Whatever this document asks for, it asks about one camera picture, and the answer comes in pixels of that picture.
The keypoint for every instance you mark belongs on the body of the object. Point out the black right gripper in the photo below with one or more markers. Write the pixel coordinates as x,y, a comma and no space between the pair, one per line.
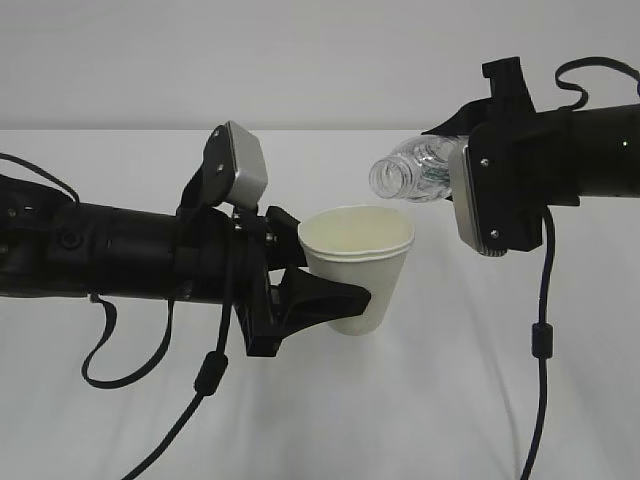
499,121

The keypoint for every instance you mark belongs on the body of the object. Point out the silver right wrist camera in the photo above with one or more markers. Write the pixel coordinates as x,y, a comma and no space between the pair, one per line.
492,215

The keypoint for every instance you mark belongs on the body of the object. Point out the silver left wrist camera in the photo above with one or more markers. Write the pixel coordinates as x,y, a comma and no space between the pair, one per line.
233,169

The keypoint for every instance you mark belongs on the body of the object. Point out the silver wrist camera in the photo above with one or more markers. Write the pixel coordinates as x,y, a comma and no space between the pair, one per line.
233,169
492,215

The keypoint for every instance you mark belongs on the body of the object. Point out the clear green-label water bottle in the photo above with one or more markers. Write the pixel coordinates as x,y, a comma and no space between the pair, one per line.
417,170

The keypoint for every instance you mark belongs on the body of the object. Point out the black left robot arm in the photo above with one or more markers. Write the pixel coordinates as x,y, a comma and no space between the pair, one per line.
52,246

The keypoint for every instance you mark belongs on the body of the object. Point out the white paper cup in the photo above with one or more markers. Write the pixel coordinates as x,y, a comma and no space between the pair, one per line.
362,245

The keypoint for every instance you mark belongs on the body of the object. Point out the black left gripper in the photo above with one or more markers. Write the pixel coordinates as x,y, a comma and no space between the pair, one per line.
269,314

